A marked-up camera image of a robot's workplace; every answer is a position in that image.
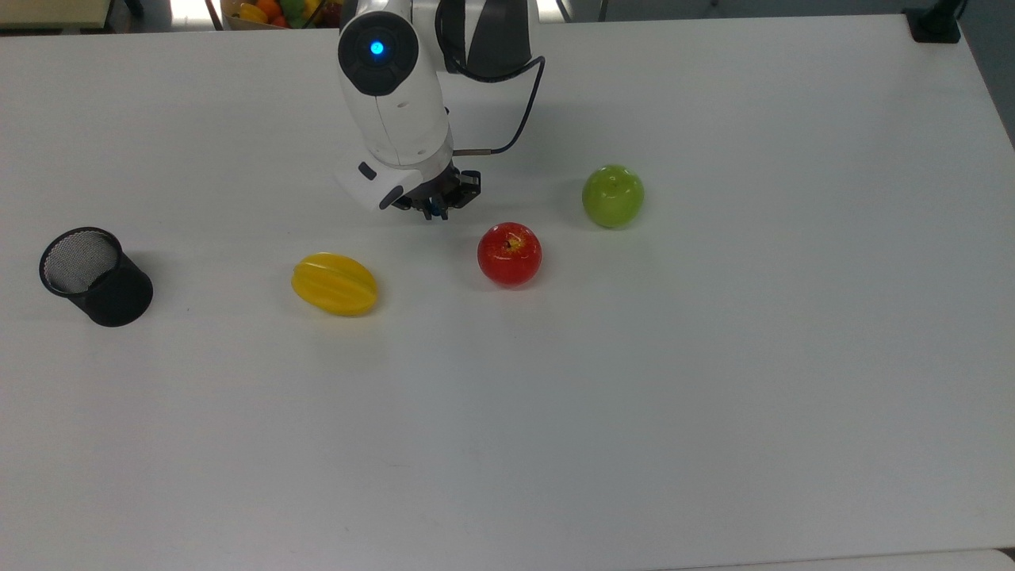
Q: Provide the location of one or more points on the red toy apple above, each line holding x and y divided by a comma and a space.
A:
509, 255

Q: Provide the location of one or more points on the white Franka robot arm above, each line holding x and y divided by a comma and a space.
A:
404, 119

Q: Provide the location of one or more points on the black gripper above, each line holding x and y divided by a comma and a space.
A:
436, 186

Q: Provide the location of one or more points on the beige wooden board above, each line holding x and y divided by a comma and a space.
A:
51, 12

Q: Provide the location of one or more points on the yellow toy starfruit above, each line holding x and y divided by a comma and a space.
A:
335, 284

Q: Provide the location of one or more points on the green toy apple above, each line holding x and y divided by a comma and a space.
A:
613, 196

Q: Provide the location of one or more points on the blue and white marker pen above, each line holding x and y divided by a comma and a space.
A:
434, 210

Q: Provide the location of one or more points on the basket of toy fruit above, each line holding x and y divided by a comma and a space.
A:
273, 12

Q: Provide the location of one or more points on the black clamp base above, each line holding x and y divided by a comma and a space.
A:
934, 28

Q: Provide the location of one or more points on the black mesh pen cup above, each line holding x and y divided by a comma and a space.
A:
119, 297

